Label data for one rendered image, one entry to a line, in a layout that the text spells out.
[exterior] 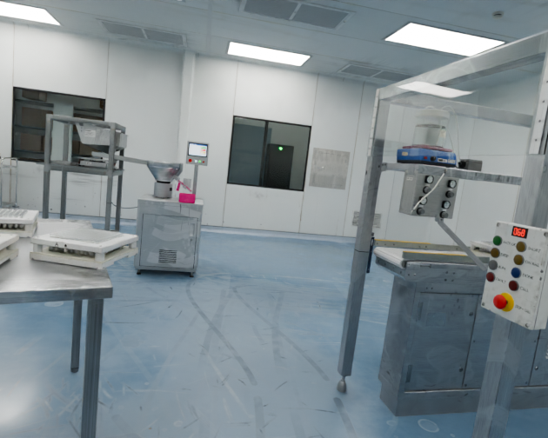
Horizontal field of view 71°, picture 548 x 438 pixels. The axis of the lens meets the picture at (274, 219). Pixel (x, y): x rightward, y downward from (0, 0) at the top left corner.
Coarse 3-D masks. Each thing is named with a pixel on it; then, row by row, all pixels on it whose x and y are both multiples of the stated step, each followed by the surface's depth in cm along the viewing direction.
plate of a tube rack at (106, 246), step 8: (56, 232) 133; (32, 240) 122; (40, 240) 122; (48, 240) 122; (56, 240) 122; (64, 240) 124; (72, 240) 125; (112, 240) 131; (120, 240) 132; (128, 240) 136; (136, 240) 142; (64, 248) 121; (72, 248) 121; (80, 248) 121; (88, 248) 120; (96, 248) 120; (104, 248) 121; (112, 248) 126
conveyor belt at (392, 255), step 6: (378, 252) 200; (384, 252) 196; (390, 252) 193; (396, 252) 195; (402, 252) 197; (432, 252) 207; (438, 252) 210; (444, 252) 212; (450, 252) 214; (456, 252) 216; (462, 252) 219; (384, 258) 194; (390, 258) 189; (396, 258) 185; (402, 258) 182; (396, 264) 184; (486, 264) 193
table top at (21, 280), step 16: (48, 224) 179; (64, 224) 184; (80, 224) 188; (0, 272) 108; (16, 272) 110; (32, 272) 111; (48, 272) 113; (64, 272) 114; (80, 272) 116; (96, 272) 118; (0, 288) 97; (16, 288) 98; (32, 288) 99; (48, 288) 101; (64, 288) 102; (80, 288) 103; (96, 288) 105; (112, 288) 107
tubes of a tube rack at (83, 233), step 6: (60, 234) 127; (66, 234) 128; (72, 234) 129; (78, 234) 130; (84, 234) 132; (90, 234) 132; (96, 234) 133; (102, 234) 135; (108, 234) 136; (114, 234) 137; (78, 252) 127
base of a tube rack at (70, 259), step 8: (48, 248) 129; (128, 248) 142; (136, 248) 143; (32, 256) 123; (40, 256) 123; (48, 256) 122; (56, 256) 122; (64, 256) 122; (72, 256) 122; (80, 256) 123; (88, 256) 124; (104, 256) 127; (112, 256) 128; (120, 256) 132; (128, 256) 137; (72, 264) 122; (80, 264) 121; (88, 264) 121; (96, 264) 121; (104, 264) 122
